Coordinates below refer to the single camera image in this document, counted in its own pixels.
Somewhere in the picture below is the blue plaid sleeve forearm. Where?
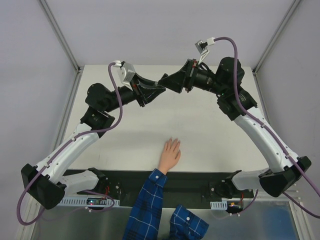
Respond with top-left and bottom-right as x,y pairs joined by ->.
122,169 -> 167,240

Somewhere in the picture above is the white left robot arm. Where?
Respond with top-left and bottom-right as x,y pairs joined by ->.
21,73 -> 166,210

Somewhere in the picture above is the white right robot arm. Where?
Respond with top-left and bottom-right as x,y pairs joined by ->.
158,57 -> 312,198

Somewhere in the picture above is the person's left hand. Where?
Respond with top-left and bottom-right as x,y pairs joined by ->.
157,138 -> 181,175

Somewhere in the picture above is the blue plaid shirt part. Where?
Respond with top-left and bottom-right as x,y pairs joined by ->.
168,205 -> 209,240

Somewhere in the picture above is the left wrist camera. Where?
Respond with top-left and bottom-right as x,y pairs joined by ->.
117,61 -> 136,89

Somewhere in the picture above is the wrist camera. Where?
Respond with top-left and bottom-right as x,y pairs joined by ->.
195,37 -> 215,65
117,61 -> 136,89

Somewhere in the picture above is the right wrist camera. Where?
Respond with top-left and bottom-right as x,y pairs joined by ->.
195,37 -> 215,65

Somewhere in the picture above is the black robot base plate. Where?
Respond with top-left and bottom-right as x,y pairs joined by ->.
76,169 -> 260,208

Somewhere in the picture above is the right aluminium frame post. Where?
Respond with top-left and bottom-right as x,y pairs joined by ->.
252,0 -> 303,76

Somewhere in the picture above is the aluminium frame post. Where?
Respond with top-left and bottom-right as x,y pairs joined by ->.
37,0 -> 81,73
252,0 -> 303,76

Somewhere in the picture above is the left aluminium frame post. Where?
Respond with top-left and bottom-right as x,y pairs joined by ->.
37,0 -> 81,73

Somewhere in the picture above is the right white cable duct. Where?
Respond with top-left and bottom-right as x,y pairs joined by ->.
210,200 -> 228,211

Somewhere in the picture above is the white cable duct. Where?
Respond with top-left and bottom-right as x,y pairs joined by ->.
58,196 -> 120,208
210,200 -> 228,211

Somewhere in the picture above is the left white cable duct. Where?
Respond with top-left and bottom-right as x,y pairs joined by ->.
58,196 -> 120,208

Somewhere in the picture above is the aluminium front rail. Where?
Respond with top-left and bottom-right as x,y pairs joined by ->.
257,183 -> 301,201

